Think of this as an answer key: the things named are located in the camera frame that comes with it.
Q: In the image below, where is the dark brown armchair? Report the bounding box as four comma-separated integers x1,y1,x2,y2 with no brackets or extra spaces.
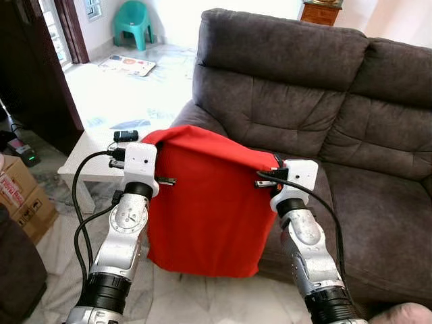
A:
0,206,49,323

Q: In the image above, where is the brown cardboard box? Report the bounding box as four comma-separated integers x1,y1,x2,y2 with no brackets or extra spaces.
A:
0,154,60,245

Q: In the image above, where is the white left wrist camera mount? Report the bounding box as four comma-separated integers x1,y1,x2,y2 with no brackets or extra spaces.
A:
123,142,161,198

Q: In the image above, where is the dark brown wooden door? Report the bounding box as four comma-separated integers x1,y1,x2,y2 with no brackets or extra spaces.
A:
0,0,86,156

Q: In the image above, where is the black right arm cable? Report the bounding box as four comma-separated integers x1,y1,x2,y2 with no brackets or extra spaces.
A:
255,170,346,279

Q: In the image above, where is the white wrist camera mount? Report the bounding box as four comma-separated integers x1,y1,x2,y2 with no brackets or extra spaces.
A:
270,159,319,214
123,142,161,198

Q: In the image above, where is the brown door frame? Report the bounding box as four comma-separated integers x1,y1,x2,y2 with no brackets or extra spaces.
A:
54,0,90,65

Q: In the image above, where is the black device with green light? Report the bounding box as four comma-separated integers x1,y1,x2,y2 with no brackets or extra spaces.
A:
5,138,41,167

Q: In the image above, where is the dark grey-brown fabric sofa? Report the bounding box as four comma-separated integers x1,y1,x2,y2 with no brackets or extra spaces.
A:
172,8,432,317

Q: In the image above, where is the teal plastic chair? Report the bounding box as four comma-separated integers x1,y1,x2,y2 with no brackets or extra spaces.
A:
112,0,154,51

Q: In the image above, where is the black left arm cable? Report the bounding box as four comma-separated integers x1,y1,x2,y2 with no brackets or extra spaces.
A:
71,143,127,271

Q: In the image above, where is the white low table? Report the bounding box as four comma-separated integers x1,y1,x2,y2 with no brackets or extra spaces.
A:
57,127,178,214

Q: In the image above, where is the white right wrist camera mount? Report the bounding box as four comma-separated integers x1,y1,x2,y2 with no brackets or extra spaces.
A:
270,159,319,214

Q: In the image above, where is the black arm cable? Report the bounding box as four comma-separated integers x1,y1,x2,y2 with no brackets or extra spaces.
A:
255,170,346,279
71,143,127,271

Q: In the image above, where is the brown wooden cabinet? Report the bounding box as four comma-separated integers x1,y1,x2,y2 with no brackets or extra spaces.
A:
300,0,344,26

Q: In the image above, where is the printed floor mat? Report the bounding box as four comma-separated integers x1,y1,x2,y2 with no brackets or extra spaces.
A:
99,54,157,77

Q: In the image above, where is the small black device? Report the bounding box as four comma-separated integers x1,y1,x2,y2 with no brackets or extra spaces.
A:
113,130,140,143

